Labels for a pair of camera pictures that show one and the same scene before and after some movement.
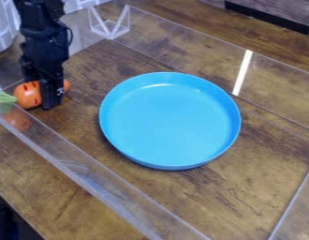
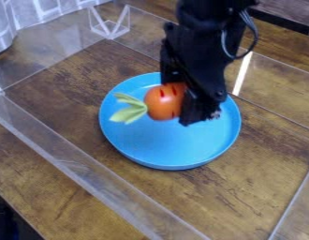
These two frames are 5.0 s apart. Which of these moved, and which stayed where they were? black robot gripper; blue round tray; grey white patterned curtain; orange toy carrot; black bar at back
Moved: orange toy carrot; black robot gripper
Stayed: blue round tray; black bar at back; grey white patterned curtain
